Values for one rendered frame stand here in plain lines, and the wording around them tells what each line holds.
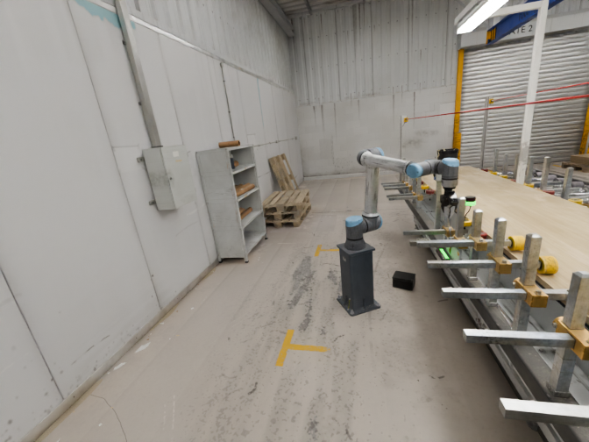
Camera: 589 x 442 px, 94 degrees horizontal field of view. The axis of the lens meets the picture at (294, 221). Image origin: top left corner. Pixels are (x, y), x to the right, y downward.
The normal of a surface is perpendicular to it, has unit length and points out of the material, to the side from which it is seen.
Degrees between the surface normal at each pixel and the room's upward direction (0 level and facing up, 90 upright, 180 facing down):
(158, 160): 90
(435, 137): 90
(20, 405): 90
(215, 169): 90
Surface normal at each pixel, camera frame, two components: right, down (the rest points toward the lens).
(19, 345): 0.97, -0.04
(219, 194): -0.22, 0.32
